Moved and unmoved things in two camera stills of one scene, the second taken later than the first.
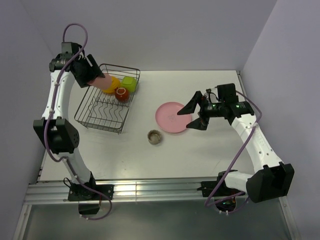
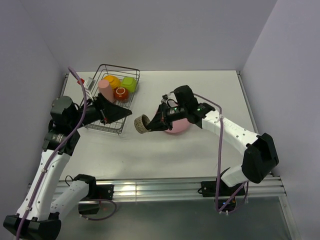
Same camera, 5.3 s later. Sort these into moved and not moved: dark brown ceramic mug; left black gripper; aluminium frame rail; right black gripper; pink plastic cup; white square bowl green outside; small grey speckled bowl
Moved: pink plastic cup; small grey speckled bowl; left black gripper; right black gripper
Not moved: aluminium frame rail; white square bowl green outside; dark brown ceramic mug
